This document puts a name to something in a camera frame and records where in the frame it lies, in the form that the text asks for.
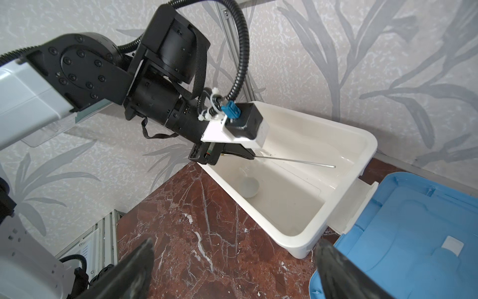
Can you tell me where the small clear glass beaker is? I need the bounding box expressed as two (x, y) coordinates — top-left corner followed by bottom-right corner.
(238, 168), (260, 199)

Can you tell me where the clear acrylic wall shelf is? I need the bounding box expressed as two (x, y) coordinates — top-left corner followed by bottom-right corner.
(21, 99), (112, 148)

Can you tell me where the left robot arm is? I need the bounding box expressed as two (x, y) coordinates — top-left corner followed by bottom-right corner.
(1, 1), (265, 299)

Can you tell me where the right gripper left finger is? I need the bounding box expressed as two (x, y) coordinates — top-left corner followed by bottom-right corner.
(79, 238), (154, 299)

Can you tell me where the blue plastic bin lid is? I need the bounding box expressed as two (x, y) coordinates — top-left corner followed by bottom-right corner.
(309, 171), (478, 299)

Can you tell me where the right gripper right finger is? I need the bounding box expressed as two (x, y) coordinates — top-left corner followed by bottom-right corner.
(314, 239), (392, 299)

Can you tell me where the white plastic storage bin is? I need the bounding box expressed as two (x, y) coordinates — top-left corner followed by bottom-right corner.
(204, 102), (378, 259)

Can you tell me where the aluminium front rail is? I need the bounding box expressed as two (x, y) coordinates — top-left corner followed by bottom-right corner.
(56, 210), (124, 277)

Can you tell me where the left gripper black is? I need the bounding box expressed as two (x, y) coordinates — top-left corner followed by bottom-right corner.
(124, 63), (255, 165)

